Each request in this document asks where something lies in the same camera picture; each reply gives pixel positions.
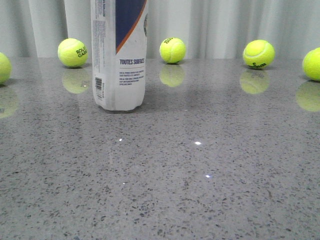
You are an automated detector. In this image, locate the white tennis ball can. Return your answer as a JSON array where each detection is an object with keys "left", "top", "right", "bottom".
[{"left": 90, "top": 0, "right": 148, "bottom": 112}]

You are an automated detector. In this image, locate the centre yellow tennis ball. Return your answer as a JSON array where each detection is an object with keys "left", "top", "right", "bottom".
[{"left": 159, "top": 37, "right": 186, "bottom": 64}]

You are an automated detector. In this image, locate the tennis ball Roland Garros print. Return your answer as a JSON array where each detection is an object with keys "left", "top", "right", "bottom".
[{"left": 57, "top": 38, "right": 88, "bottom": 68}]

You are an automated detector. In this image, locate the tennis ball Wilson 3 print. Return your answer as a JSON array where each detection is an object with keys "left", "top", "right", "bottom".
[{"left": 242, "top": 39, "right": 276, "bottom": 69}]

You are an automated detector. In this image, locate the tennis ball far right edge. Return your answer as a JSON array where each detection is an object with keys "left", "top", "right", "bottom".
[{"left": 302, "top": 47, "right": 320, "bottom": 82}]

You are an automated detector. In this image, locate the tennis ball edge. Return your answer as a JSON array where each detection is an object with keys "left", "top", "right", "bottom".
[
  {"left": 0, "top": 52, "right": 12, "bottom": 85},
  {"left": 302, "top": 47, "right": 320, "bottom": 82}
]

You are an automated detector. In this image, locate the tennis ball far left edge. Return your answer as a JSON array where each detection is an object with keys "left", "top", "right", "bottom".
[{"left": 0, "top": 52, "right": 12, "bottom": 85}]

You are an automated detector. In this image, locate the grey pleated curtain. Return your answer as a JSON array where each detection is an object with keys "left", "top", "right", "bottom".
[{"left": 0, "top": 0, "right": 320, "bottom": 59}]

